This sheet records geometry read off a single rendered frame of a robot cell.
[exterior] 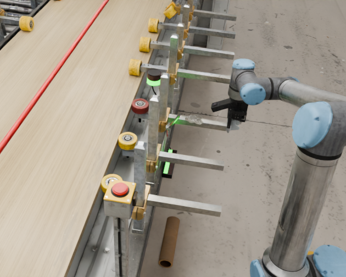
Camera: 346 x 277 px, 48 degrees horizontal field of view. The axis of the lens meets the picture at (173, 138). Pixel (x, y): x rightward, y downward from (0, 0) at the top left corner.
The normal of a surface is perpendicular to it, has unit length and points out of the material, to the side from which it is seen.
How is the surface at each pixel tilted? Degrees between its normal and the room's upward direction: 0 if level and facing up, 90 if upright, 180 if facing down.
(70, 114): 0
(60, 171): 0
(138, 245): 0
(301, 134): 82
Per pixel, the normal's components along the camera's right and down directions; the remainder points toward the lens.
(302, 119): -0.97, -0.07
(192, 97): 0.07, -0.75
